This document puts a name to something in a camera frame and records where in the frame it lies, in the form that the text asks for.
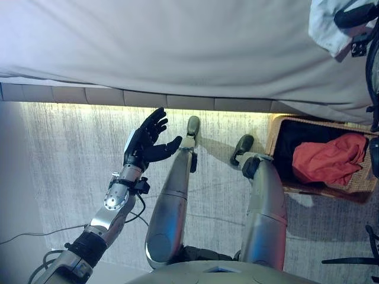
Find red garment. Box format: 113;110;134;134
292;133;370;187

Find silver robot leg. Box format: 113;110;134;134
144;138;199;272
236;152;289;272

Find bed with grey cover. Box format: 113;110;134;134
0;0;379;125

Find grey striped rug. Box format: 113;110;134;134
17;102;379;284

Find thin black floor cable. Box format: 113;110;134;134
0;211;149;246

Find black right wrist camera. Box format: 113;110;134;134
351;41;368;57

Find grey robot torso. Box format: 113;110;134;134
124;260;321;284

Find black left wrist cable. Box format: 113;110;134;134
126;193;147;223

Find silver robot left leg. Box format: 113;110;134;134
144;138;199;272

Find dark robot foot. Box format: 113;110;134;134
229;134;255;167
186;115;201;140

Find beige padded bed frame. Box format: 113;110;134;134
0;82;297;115

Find dark robot left foot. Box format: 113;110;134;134
186;115;201;140

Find dark robot right foot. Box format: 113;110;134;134
229;134;255;167

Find white garment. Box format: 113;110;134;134
307;0;374;63

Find brown woven laundry basket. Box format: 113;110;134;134
265;114;379;205

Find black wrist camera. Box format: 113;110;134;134
134;176;150;195
351;41;368;57

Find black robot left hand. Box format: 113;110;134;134
123;106;184;173

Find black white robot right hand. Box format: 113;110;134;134
333;0;379;30

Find silver robot right leg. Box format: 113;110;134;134
236;152;289;272

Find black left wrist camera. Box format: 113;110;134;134
134;176;150;195

